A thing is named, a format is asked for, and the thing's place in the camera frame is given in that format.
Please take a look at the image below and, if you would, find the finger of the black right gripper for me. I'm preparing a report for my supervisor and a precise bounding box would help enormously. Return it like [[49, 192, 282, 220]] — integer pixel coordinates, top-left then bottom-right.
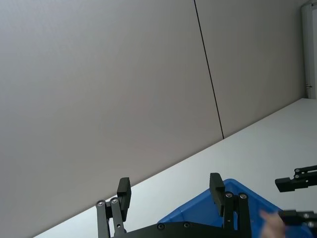
[[274, 165, 317, 193], [277, 209, 317, 228]]

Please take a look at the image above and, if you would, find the blue plastic bin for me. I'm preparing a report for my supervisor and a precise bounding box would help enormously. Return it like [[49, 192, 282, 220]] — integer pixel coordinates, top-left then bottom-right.
[[157, 178, 317, 238]]

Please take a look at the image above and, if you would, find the white door frame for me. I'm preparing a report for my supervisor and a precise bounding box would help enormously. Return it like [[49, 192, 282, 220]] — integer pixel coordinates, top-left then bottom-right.
[[300, 0, 317, 100]]

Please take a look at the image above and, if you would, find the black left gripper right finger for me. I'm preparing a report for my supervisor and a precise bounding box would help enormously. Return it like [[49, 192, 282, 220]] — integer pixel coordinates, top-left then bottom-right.
[[209, 173, 251, 238]]

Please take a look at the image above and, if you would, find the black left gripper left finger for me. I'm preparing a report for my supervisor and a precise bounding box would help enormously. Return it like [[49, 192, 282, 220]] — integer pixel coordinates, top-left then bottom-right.
[[96, 177, 132, 238]]

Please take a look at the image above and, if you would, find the pale pink soft item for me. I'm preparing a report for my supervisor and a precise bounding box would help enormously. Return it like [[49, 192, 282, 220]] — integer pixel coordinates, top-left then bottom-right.
[[259, 210, 287, 238]]

